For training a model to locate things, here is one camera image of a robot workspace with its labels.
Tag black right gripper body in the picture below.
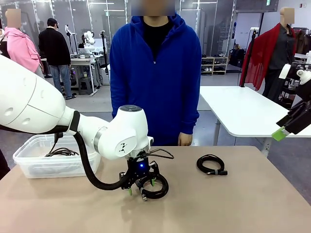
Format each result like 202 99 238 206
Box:
295 81 311 102

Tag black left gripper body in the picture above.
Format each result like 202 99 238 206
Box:
126 155 149 185

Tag thick black USB cable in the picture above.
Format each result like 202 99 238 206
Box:
135 173 170 202

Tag black power cable with plug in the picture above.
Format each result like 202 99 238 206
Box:
44 132 80 157
47 147 80 157

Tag thin black cable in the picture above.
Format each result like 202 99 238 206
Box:
196 154 229 176

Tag person's left forearm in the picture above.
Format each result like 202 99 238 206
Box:
179 89 202 135

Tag person's right forearm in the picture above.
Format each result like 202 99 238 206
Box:
110 89 128 119

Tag person's left hand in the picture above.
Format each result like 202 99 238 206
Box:
178 132 193 147

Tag brown clothes on rack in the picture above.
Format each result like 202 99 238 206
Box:
293 27 311 54

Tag white side table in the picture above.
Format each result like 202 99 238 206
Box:
199 85 311 157

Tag mannequin with red shawl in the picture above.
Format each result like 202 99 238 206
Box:
239 7 298 102

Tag black bags pile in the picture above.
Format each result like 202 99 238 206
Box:
229 48 247 67

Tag clear plastic storage container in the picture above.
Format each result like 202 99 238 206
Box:
13 134 102 179

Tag person in blue hoodie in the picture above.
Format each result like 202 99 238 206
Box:
109 0 202 147

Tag wooden shoe rack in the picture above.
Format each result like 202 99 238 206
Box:
201 56 229 76

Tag grey plastic stool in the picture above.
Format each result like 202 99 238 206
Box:
78 77 94 95

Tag grey background work table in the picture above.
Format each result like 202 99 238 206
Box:
70 54 103 97

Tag dark bulky garment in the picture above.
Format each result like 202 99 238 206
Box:
0 148 11 180

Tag man in black jacket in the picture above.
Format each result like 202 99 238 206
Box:
38 17 78 100

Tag mannequin with pink top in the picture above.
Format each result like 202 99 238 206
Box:
4 9 46 80

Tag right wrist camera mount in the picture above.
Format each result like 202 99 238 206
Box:
278 62 311 85

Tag black left arm hose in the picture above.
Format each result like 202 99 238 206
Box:
54 110 129 192

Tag black camera pole stand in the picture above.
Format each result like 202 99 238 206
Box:
100 30 109 75

